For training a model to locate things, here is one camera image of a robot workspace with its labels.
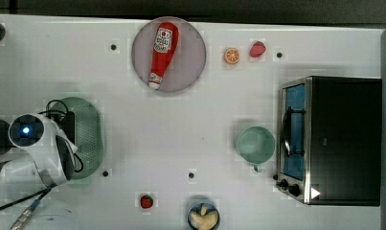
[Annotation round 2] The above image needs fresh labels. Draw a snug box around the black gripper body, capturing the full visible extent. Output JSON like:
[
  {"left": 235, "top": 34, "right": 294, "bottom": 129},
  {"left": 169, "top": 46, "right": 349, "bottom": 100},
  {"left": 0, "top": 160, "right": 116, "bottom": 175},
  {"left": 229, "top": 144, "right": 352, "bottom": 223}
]
[{"left": 51, "top": 110, "right": 76, "bottom": 143}]

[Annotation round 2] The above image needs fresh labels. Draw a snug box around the green plastic strainer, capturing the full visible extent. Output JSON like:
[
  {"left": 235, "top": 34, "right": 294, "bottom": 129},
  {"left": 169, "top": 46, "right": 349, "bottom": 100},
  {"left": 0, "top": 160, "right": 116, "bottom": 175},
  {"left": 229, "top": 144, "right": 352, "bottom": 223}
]
[{"left": 46, "top": 97, "right": 104, "bottom": 179}]

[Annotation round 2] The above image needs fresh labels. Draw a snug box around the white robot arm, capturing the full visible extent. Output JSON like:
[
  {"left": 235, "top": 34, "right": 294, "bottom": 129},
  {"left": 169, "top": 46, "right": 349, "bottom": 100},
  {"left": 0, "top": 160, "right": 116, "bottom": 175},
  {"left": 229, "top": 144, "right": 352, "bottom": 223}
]
[{"left": 0, "top": 113, "right": 80, "bottom": 230}]

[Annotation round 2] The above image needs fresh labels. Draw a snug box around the small red strawberry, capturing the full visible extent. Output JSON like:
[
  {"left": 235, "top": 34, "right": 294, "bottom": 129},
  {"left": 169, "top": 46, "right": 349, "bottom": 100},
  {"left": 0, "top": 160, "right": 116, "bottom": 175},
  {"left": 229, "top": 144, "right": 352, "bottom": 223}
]
[{"left": 140, "top": 195, "right": 154, "bottom": 209}]

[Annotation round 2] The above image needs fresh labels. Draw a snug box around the grey round plate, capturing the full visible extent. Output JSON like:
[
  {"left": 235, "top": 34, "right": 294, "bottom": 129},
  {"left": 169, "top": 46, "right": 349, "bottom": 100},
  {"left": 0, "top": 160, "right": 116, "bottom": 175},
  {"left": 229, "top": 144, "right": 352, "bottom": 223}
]
[{"left": 131, "top": 16, "right": 206, "bottom": 92}]

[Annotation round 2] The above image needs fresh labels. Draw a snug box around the red ketchup bottle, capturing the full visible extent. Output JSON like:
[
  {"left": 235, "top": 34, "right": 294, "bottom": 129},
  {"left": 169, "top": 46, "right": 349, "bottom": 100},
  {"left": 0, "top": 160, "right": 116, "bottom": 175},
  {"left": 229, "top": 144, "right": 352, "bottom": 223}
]
[{"left": 148, "top": 21, "right": 179, "bottom": 90}]

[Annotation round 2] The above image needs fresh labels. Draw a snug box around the blue bowl with chips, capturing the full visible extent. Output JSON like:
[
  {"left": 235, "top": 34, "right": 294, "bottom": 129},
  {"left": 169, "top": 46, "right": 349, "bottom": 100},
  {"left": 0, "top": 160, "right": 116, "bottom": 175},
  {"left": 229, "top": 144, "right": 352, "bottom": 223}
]
[{"left": 187, "top": 201, "right": 220, "bottom": 230}]

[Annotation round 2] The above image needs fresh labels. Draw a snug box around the orange slice toy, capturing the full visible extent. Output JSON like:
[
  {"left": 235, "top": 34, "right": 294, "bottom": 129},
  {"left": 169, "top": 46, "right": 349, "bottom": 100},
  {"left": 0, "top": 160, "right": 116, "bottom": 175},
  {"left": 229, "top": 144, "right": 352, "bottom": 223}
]
[{"left": 224, "top": 48, "right": 239, "bottom": 64}]

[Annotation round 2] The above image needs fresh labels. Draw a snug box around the green mug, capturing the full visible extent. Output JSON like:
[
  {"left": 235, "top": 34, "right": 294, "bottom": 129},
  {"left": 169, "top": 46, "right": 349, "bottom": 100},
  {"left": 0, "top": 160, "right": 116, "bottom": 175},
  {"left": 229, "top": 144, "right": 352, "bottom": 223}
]
[{"left": 235, "top": 126, "right": 276, "bottom": 173}]

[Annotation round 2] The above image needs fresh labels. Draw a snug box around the large red strawberry toy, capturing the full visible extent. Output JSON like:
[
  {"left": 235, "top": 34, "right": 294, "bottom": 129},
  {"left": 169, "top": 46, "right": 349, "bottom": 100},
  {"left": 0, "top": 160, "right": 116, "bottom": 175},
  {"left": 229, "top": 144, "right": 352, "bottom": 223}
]
[{"left": 249, "top": 41, "right": 266, "bottom": 58}]

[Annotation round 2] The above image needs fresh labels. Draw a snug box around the black toaster oven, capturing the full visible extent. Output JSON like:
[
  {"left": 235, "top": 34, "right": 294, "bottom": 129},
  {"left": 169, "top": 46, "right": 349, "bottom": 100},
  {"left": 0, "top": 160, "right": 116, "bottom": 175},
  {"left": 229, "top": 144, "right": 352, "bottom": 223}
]
[{"left": 274, "top": 76, "right": 382, "bottom": 206}]

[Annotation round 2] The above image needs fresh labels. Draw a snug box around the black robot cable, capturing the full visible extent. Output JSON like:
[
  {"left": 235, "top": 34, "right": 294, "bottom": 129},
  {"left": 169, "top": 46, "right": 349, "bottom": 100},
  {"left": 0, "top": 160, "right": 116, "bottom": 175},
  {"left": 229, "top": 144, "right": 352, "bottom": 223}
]
[{"left": 36, "top": 99, "right": 85, "bottom": 173}]

